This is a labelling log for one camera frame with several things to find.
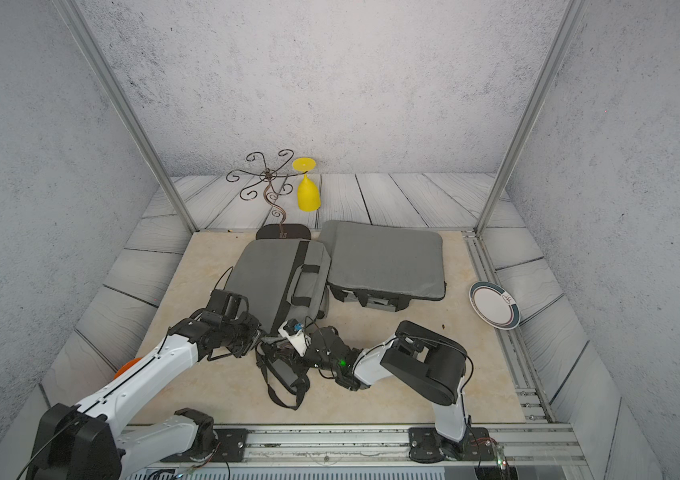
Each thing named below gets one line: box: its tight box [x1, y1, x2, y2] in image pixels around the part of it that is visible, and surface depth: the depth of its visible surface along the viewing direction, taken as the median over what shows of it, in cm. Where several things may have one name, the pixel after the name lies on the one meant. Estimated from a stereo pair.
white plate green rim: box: [469, 281, 521, 331], surface depth 101 cm
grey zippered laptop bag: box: [227, 238, 331, 410], surface depth 96 cm
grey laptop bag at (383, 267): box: [318, 220, 447, 311], surface depth 103 cm
